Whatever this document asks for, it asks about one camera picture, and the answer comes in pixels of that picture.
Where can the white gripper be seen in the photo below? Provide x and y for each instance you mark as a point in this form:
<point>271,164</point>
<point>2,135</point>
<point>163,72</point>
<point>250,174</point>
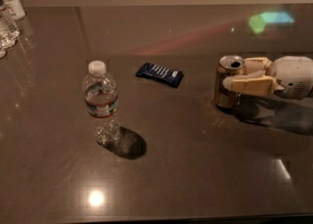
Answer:
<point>290,75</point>

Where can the orange soda can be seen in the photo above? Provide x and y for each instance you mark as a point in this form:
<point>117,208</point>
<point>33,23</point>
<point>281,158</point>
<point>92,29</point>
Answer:
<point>228,67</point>

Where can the dark blue snack wrapper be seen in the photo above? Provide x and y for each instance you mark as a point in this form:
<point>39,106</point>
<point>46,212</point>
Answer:
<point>160,74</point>

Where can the clear plastic water bottle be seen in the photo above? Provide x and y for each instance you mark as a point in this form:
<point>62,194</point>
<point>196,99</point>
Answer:
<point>101,101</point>

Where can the clear ribbed bottle at left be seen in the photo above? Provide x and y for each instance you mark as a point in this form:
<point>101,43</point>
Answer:
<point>9,31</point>

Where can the white labelled bottle at back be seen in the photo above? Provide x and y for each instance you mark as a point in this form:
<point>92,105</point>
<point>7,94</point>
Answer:
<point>15,8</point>

